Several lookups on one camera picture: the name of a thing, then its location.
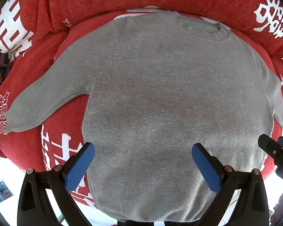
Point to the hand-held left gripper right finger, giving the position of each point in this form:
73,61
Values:
206,169

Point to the red printed blanket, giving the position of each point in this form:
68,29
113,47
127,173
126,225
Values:
89,2

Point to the dark red patterned cloth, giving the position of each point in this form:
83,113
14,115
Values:
0,67

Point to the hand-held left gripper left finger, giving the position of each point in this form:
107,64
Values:
79,167

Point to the grey sweater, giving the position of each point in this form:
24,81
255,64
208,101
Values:
169,87

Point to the dark printed card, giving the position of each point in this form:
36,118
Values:
1,193

